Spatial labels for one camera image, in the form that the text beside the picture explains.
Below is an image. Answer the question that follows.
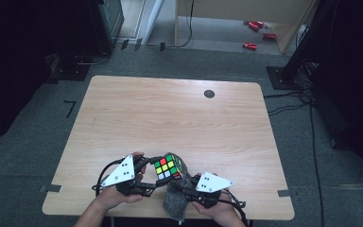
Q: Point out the right hand-held gripper cable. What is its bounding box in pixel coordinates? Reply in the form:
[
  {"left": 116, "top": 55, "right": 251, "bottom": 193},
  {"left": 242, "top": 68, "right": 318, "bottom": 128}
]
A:
[{"left": 225, "top": 190, "right": 254, "bottom": 227}]

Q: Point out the multicoloured puzzle cube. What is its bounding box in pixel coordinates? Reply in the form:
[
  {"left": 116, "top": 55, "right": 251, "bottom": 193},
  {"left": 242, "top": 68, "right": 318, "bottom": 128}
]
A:
[{"left": 153, "top": 152, "right": 184, "bottom": 182}]

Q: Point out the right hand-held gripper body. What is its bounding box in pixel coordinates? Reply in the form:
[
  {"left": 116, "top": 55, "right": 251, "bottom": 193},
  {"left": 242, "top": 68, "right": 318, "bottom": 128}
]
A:
[{"left": 182, "top": 171, "right": 235, "bottom": 210}]

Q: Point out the black equipment cabinet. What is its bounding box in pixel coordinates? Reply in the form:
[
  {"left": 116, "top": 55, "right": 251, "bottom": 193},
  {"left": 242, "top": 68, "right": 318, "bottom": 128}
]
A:
[{"left": 86, "top": 0, "right": 126, "bottom": 55}]

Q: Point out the left hand-held gripper cable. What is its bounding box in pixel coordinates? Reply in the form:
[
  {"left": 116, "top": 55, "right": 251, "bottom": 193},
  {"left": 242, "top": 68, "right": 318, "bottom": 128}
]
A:
[{"left": 91, "top": 158, "right": 122, "bottom": 197}]

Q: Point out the black looped floor cable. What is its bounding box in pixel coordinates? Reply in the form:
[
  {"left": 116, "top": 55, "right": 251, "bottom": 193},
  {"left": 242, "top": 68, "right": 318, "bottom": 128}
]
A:
[{"left": 74, "top": 51, "right": 111, "bottom": 66}]

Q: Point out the black hanging cable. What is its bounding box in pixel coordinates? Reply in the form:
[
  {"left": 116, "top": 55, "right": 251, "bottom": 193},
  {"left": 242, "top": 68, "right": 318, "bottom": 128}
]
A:
[{"left": 166, "top": 0, "right": 195, "bottom": 49}]

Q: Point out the long black floor cable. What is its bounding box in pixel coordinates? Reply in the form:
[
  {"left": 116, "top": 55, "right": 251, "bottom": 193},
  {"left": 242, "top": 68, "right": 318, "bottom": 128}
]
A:
[{"left": 308, "top": 102, "right": 325, "bottom": 227}]

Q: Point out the person's left hand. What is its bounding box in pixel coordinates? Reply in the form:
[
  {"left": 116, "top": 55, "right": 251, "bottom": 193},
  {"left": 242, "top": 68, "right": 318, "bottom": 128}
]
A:
[{"left": 95, "top": 150, "right": 147, "bottom": 213}]

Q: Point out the grey knitted cloth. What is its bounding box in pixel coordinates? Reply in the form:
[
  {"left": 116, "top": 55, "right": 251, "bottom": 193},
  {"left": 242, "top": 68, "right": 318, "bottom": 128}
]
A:
[{"left": 162, "top": 159, "right": 195, "bottom": 222}]

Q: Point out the black floor cable bundle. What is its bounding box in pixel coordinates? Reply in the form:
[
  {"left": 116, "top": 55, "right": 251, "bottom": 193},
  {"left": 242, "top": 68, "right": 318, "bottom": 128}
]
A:
[{"left": 264, "top": 88, "right": 314, "bottom": 117}]

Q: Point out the white panel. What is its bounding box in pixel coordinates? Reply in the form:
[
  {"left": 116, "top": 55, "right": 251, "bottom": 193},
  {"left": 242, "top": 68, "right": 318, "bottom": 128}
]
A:
[{"left": 137, "top": 0, "right": 165, "bottom": 41}]

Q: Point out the person's right hand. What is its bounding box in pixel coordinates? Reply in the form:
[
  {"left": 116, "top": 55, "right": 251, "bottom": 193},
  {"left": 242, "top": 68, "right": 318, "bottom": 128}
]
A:
[{"left": 191, "top": 172, "right": 236, "bottom": 219}]

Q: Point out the black stand with base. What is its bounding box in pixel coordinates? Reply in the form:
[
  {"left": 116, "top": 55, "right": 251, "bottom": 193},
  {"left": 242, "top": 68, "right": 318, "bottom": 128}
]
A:
[{"left": 266, "top": 0, "right": 339, "bottom": 91}]

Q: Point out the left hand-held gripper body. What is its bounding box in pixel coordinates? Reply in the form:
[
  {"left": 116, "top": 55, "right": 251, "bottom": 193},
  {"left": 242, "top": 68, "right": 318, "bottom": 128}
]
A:
[{"left": 99, "top": 153, "right": 157, "bottom": 197}]

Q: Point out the hand-held gripper cable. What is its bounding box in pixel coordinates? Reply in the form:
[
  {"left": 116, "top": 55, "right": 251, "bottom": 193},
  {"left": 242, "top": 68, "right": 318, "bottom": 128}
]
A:
[
  {"left": 225, "top": 190, "right": 254, "bottom": 227},
  {"left": 91, "top": 158, "right": 122, "bottom": 197}
]

